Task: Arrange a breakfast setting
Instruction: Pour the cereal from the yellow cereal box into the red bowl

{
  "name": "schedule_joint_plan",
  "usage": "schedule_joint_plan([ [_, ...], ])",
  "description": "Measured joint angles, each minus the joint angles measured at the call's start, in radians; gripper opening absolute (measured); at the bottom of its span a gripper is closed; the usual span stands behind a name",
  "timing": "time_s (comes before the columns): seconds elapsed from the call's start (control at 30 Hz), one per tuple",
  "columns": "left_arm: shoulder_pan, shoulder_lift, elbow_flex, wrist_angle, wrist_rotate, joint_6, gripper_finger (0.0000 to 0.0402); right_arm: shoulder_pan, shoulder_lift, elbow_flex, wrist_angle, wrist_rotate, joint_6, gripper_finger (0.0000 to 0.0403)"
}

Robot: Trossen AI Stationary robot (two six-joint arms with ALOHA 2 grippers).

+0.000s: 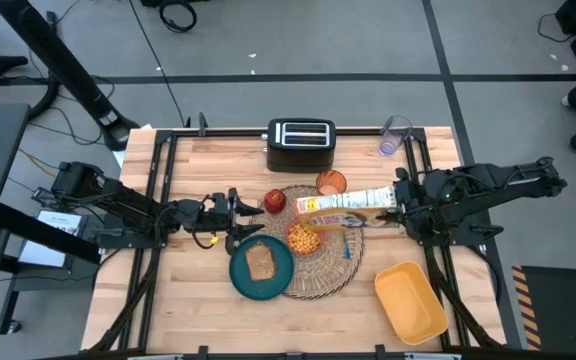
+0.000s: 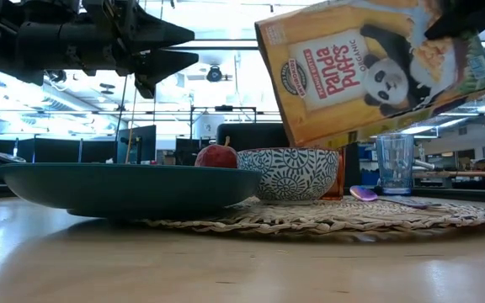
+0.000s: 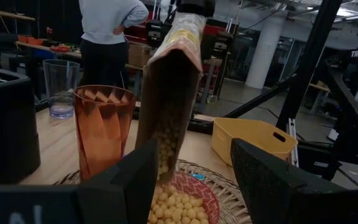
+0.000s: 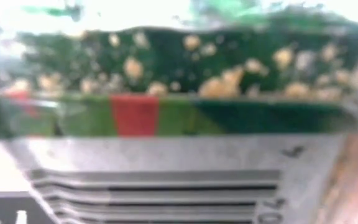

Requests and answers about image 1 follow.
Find orange translucent cup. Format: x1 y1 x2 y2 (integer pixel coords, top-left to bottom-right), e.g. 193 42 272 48
315 169 348 196

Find red apple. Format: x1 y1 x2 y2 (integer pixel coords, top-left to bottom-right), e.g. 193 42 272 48
263 188 288 215

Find bowl of cereal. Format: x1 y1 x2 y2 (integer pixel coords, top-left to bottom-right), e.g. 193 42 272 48
287 223 322 255

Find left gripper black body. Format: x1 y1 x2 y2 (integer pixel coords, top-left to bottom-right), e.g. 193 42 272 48
182 198 237 236

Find coiled black cable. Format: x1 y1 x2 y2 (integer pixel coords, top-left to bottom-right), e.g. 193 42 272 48
158 0 198 34

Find black two-slot toaster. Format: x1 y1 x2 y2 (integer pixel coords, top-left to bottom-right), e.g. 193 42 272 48
261 118 338 174

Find brown bread slice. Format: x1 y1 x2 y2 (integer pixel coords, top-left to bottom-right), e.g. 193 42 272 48
244 241 277 282

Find black yellow striped mat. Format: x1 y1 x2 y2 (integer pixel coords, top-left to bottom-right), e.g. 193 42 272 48
511 264 576 354

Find white paper sheet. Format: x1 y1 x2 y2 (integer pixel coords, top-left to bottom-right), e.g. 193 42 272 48
17 208 89 269

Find yellow plastic bin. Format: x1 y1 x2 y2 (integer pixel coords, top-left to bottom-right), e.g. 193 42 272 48
373 260 450 346

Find round woven straw placemat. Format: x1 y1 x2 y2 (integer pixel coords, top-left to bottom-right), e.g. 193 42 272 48
250 184 366 301

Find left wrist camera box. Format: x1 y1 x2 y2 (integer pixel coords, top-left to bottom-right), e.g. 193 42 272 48
210 192 231 214

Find dark green plate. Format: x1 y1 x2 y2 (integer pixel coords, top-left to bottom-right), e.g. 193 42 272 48
228 234 295 302

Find black aluminium table frame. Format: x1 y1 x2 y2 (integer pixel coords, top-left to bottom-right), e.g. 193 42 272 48
90 127 507 354

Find long black floor cable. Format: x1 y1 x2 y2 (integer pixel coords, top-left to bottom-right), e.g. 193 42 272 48
127 0 189 129

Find clear drinking glass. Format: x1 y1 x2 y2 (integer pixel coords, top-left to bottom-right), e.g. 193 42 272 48
378 115 413 157

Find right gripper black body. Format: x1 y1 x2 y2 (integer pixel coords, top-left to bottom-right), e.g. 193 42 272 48
396 172 437 227

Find panda puffs cereal box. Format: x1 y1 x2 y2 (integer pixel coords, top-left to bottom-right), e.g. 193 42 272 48
295 185 404 232

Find black tower fan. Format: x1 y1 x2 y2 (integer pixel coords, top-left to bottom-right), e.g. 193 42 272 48
0 0 142 152

